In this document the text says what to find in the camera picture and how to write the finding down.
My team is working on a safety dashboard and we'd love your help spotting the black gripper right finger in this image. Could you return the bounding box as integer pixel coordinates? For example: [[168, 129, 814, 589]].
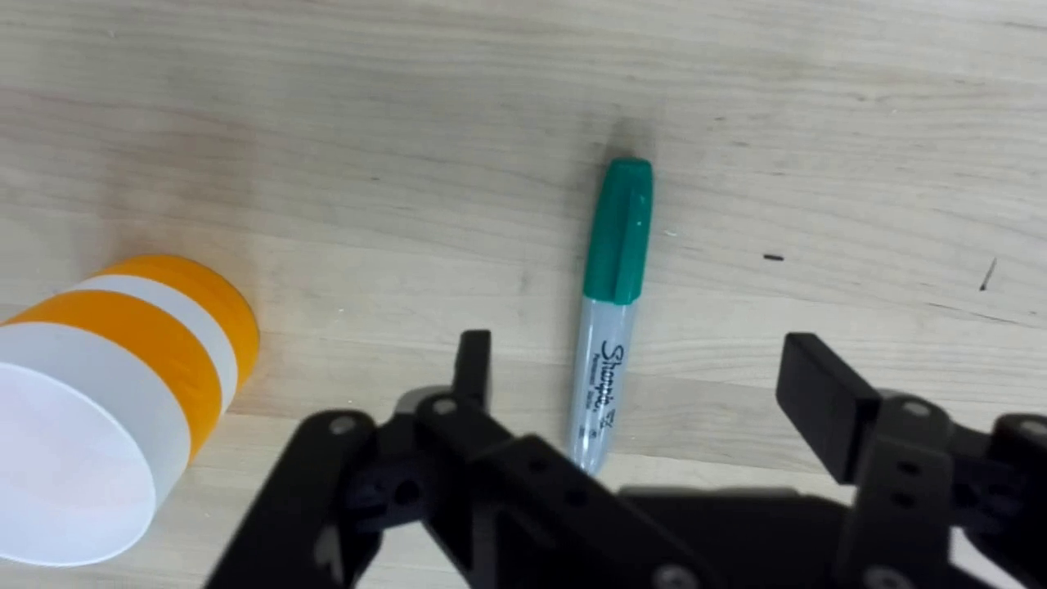
[[771, 329, 1047, 589]]

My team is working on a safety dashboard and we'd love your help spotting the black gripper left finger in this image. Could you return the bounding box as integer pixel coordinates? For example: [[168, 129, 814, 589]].
[[204, 326, 725, 589]]

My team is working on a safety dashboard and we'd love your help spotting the green marker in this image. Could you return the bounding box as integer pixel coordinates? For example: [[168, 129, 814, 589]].
[[567, 153, 658, 476]]

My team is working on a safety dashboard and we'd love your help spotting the white and orange mug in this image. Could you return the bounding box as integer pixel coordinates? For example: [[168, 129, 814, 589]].
[[0, 250, 265, 573]]

